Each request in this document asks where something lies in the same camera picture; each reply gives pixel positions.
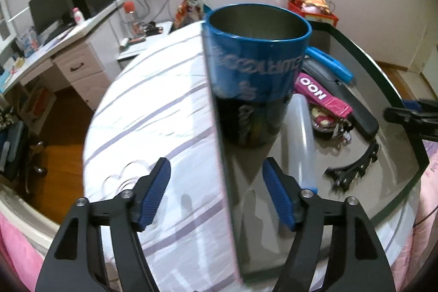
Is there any black remote control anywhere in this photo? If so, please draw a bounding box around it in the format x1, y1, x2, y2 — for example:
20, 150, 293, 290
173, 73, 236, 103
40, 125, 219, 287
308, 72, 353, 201
303, 57, 379, 141

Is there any blue stapler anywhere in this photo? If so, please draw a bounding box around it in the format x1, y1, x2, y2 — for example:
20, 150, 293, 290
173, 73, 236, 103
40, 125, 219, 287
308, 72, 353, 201
306, 47, 354, 84

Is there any pink box with dark tray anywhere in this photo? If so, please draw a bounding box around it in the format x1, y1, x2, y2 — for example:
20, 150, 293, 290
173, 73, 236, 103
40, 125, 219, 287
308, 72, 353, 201
213, 22, 429, 291

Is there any pink lanyard keychain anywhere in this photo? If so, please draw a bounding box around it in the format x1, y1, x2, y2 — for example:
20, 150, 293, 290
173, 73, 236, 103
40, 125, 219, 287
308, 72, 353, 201
295, 73, 353, 144

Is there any black hair claw clip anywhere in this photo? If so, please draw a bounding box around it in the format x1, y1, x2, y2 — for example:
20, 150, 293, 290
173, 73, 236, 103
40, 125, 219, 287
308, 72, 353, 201
324, 138, 380, 193

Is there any clear tube with blue cap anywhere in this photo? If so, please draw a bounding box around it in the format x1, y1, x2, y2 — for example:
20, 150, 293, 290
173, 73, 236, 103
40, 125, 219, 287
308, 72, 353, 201
285, 93, 318, 193

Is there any blue black Cooltime cup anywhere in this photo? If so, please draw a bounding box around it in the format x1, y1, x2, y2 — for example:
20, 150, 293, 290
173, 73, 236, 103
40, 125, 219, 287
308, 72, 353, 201
202, 3, 312, 148

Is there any pink bedding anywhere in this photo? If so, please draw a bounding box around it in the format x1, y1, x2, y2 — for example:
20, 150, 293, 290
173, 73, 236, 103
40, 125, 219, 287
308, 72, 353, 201
1, 214, 44, 291

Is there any black office chair with clothes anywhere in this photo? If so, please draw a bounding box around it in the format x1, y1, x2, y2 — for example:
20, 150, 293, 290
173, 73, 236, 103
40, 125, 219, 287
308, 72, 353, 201
1, 106, 48, 198

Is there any orange plush toy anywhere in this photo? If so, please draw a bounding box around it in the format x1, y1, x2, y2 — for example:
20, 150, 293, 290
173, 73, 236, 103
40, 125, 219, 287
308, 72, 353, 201
301, 0, 331, 15

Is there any red printed storage box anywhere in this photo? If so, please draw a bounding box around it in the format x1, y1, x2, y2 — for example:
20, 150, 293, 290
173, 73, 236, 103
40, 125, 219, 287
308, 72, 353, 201
287, 0, 339, 27

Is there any white striped table cloth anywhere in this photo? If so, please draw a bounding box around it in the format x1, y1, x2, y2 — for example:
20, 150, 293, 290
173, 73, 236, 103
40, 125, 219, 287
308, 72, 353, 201
83, 23, 428, 291

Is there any white desk with drawers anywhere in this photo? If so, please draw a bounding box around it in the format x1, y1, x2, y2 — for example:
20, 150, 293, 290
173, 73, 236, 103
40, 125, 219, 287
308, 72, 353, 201
1, 0, 124, 110

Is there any white low side cabinet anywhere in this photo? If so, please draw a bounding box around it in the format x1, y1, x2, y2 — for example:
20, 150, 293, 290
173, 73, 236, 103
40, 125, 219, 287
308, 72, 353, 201
117, 21, 172, 70

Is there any snack bag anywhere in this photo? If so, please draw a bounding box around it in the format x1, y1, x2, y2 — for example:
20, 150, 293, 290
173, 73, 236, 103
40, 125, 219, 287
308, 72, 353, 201
173, 0, 204, 30

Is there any bottle with red cap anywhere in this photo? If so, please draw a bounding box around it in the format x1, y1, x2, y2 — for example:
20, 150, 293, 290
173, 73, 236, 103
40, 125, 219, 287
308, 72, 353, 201
123, 1, 141, 37

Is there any pink white lotion bottle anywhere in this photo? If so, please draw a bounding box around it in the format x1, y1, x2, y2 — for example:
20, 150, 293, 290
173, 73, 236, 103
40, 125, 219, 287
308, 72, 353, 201
72, 7, 85, 25

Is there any black computer monitor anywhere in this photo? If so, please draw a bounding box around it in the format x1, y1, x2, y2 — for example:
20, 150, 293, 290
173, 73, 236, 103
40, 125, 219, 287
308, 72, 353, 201
29, 0, 75, 42

